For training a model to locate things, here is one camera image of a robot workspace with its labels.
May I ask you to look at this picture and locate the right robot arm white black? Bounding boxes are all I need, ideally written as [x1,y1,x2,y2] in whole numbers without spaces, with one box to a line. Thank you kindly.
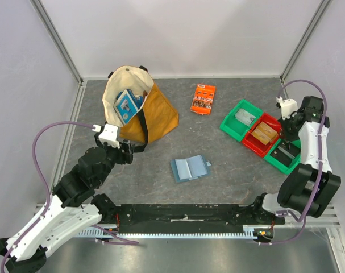
[250,96,341,224]

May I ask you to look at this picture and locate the tan tote bag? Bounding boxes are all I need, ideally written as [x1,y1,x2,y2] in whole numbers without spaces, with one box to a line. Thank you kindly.
[102,65,179,152]

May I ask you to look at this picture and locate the left aluminium frame post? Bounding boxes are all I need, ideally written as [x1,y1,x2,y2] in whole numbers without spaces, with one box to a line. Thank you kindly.
[30,0,84,84]

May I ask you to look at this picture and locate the black cards in bin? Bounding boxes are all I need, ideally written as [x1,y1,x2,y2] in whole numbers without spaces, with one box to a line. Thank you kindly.
[271,142,300,167]

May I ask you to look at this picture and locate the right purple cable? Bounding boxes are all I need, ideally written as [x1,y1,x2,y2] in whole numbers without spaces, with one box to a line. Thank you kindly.
[259,79,329,246]

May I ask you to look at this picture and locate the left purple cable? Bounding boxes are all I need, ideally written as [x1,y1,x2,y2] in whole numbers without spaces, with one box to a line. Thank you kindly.
[0,121,140,273]

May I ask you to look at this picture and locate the green bin near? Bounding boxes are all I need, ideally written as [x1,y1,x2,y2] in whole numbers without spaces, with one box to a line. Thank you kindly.
[264,138,301,175]

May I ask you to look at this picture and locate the gold cards in bin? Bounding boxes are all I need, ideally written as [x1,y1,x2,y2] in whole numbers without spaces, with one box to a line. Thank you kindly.
[251,122,278,145]

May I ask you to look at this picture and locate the slotted cable duct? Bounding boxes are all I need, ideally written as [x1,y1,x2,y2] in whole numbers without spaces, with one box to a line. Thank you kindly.
[75,227,257,239]

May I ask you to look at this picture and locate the orange screw box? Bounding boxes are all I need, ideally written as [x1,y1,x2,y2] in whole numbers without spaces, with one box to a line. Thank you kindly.
[190,84,216,115]

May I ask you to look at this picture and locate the green bin far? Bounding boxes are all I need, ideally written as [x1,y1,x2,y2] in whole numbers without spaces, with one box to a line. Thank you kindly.
[219,100,263,142]

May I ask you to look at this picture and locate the silver cards in bin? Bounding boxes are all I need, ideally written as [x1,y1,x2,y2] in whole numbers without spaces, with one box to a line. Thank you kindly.
[235,108,256,126]

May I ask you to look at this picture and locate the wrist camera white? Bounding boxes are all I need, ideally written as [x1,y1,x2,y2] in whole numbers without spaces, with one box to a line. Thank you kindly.
[92,123,120,149]
[276,97,298,120]

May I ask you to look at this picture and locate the purple cable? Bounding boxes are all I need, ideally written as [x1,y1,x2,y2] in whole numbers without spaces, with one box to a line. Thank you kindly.
[259,79,329,246]
[0,121,140,273]

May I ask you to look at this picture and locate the blue box in bag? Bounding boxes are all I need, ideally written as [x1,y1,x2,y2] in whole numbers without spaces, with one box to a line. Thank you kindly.
[113,89,143,125]

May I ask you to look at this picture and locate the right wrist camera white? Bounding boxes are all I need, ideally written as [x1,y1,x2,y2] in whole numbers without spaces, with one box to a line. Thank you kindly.
[276,97,298,120]

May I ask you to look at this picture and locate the right aluminium frame post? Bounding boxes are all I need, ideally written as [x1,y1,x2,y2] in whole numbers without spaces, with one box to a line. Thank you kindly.
[280,0,332,84]

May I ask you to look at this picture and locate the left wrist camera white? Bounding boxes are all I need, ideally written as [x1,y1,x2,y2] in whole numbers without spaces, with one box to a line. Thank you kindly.
[92,123,120,149]

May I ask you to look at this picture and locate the red bin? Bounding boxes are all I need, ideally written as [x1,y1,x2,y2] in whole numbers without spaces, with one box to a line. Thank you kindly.
[241,113,282,158]

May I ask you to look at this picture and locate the blue card holder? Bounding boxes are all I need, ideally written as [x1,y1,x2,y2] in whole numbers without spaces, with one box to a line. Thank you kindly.
[170,155,211,183]

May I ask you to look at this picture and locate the green bin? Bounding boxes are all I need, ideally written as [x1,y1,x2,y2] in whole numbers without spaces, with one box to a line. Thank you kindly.
[264,138,301,175]
[219,100,263,142]

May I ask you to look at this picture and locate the aluminium frame post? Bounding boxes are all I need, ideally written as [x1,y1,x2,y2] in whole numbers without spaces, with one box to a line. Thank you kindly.
[30,0,84,84]
[280,0,332,84]

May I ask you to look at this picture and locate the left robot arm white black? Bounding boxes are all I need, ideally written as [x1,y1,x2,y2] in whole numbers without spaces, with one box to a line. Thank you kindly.
[0,140,133,272]

